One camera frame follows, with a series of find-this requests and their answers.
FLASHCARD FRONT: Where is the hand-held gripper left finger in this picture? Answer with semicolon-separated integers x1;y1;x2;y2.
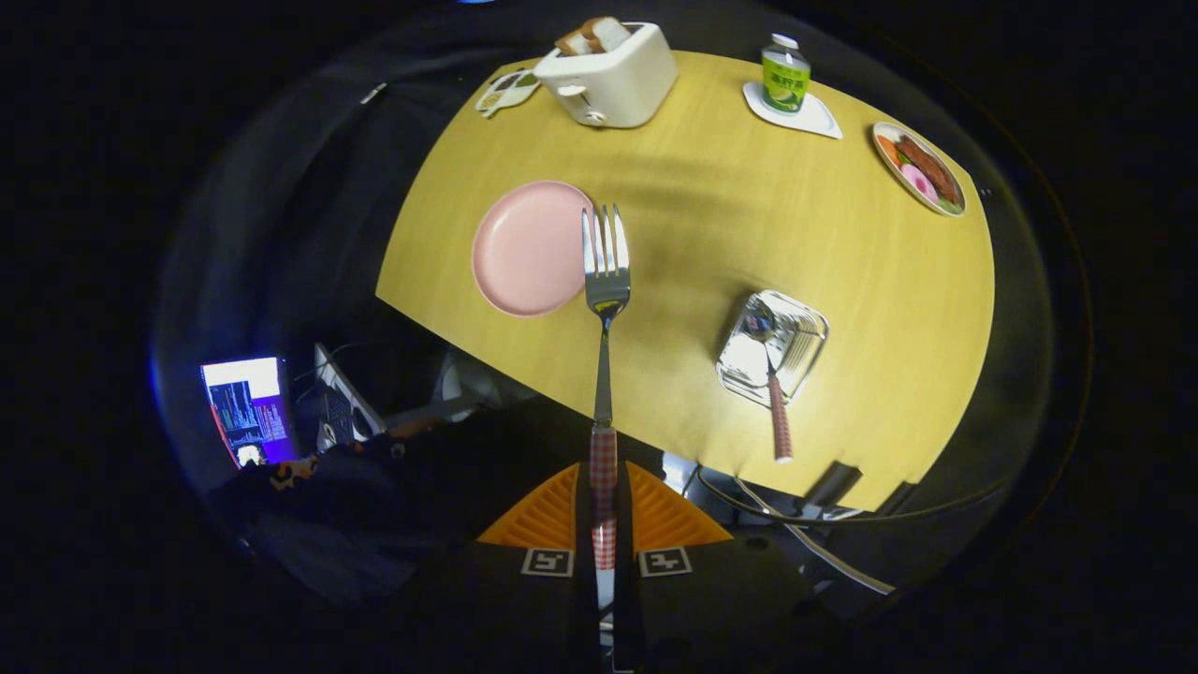
412;462;598;656

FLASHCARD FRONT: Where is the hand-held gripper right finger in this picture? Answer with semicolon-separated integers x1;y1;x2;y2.
618;462;815;666

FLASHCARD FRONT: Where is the checkered handle metal spoon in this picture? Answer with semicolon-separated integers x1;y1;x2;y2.
744;304;795;464

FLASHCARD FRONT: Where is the checkered handle metal fork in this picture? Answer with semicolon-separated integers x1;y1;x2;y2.
581;204;632;609

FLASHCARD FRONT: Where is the black box-shaped object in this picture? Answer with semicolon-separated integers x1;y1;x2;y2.
805;462;862;511

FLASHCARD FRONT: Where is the open grey laptop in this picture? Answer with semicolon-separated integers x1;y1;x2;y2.
314;344;387;452

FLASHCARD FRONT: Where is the lit computer monitor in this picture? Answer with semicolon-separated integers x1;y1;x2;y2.
199;357;299;469

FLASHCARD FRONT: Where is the pink round plate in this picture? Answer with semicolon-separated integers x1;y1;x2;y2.
471;181;600;318

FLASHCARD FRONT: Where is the white plate with food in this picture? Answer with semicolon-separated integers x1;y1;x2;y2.
872;122;968;218

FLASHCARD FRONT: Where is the white square coaster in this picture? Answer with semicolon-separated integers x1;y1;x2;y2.
742;81;843;140

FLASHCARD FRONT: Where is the white divided condiment tray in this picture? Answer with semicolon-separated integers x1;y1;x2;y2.
475;68;542;119

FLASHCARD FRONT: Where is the green label drink bottle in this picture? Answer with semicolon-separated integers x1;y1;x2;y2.
761;34;811;114

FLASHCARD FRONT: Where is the white toaster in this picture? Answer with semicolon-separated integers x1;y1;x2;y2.
533;21;679;129

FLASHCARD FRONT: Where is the black cable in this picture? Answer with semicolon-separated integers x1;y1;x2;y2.
697;466;993;527

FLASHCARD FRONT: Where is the white cable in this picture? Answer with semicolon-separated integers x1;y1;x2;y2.
735;477;897;596

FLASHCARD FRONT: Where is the metal wire cutlery basket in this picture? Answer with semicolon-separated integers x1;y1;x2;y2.
716;289;831;408

